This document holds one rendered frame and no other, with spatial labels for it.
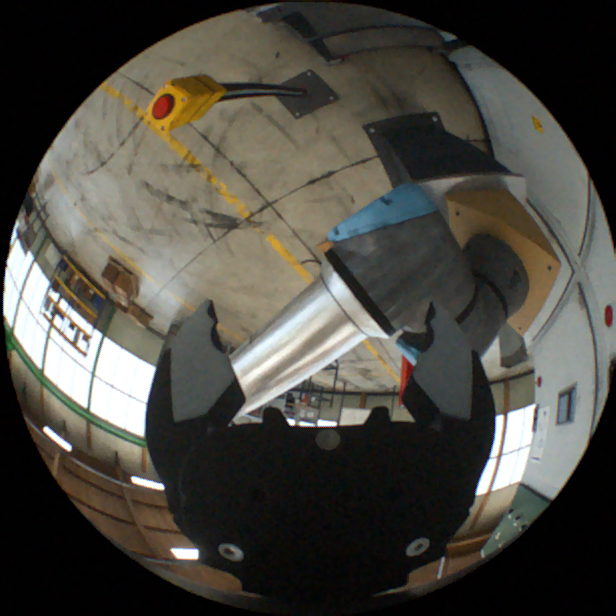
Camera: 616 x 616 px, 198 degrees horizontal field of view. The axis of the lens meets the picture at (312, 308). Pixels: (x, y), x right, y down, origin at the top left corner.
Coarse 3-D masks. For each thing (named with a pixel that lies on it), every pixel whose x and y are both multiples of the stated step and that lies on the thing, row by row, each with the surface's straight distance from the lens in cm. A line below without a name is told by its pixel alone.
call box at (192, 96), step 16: (176, 80) 36; (192, 80) 37; (208, 80) 40; (160, 96) 36; (176, 96) 33; (192, 96) 32; (208, 96) 35; (176, 112) 33; (192, 112) 37; (160, 128) 36
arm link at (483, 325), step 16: (480, 288) 36; (480, 304) 32; (496, 304) 37; (464, 320) 29; (480, 320) 32; (496, 320) 37; (400, 336) 35; (416, 336) 30; (480, 336) 33; (496, 336) 39; (416, 352) 30; (480, 352) 35
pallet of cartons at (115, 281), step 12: (108, 264) 411; (120, 264) 400; (108, 276) 401; (120, 276) 397; (132, 276) 389; (108, 288) 453; (120, 288) 389; (132, 288) 426; (120, 300) 472; (132, 300) 491
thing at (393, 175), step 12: (384, 120) 114; (396, 120) 115; (408, 120) 116; (420, 120) 117; (432, 120) 119; (372, 132) 114; (384, 132) 114; (372, 144) 115; (384, 144) 116; (384, 156) 117; (384, 168) 120; (396, 168) 120; (396, 180) 123
